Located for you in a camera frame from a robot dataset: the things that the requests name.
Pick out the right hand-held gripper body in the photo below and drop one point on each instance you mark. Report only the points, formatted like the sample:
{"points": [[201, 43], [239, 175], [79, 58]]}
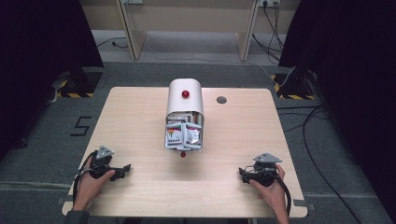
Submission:
{"points": [[264, 174]]}

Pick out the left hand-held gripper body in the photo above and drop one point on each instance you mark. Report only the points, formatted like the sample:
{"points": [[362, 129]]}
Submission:
{"points": [[104, 161]]}

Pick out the white storage box red knobs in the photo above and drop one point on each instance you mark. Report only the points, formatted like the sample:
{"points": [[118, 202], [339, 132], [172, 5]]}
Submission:
{"points": [[185, 104]]}

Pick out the person's right hand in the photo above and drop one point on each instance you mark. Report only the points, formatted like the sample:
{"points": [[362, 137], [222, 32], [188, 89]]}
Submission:
{"points": [[275, 196]]}

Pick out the person's left hand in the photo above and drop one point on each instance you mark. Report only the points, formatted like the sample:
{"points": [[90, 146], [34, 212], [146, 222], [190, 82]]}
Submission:
{"points": [[88, 189]]}

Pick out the pile of white printed sachets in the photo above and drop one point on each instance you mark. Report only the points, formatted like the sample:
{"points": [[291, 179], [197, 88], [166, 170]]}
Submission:
{"points": [[176, 135]]}

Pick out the grey round table grommet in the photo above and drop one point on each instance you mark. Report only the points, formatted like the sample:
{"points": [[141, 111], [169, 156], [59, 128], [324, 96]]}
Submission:
{"points": [[221, 100]]}

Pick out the black stand hazard-striped base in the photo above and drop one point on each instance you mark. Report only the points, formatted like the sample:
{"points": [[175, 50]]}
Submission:
{"points": [[82, 84], [294, 87]]}

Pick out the dark curtain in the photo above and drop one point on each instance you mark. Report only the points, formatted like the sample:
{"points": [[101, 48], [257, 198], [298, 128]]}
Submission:
{"points": [[355, 62], [37, 56]]}

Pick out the beige desk frame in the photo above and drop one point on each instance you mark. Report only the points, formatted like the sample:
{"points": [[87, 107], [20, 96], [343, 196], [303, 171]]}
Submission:
{"points": [[137, 40]]}

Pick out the white wall socket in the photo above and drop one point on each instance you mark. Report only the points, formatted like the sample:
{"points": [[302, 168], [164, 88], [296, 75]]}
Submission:
{"points": [[269, 2], [133, 1]]}

